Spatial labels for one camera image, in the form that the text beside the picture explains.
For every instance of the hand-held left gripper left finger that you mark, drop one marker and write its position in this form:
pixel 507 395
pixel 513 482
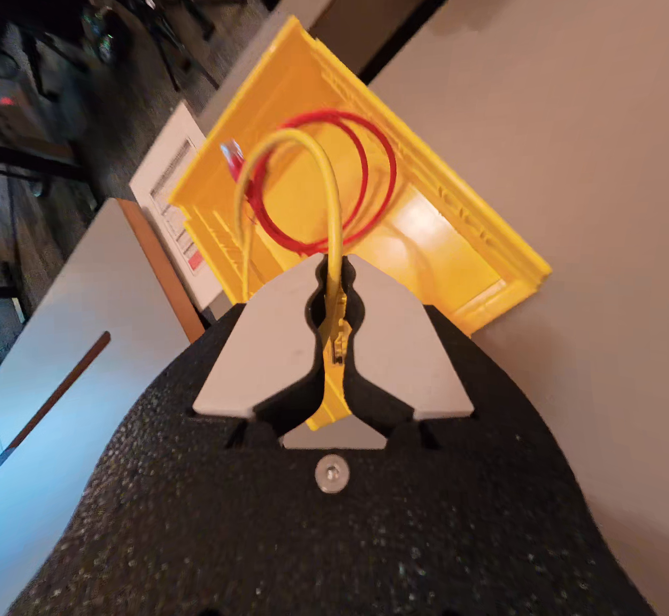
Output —
pixel 266 355

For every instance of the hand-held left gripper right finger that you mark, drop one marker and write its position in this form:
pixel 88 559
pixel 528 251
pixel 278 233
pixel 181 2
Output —
pixel 407 355

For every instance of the yellow plastic bin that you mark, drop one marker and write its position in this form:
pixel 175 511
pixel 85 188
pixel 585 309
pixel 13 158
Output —
pixel 444 250

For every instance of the white table with wood edge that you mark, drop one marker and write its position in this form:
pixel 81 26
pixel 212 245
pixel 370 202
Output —
pixel 78 287

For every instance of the white paper label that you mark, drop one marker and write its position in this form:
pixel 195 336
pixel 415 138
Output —
pixel 172 172

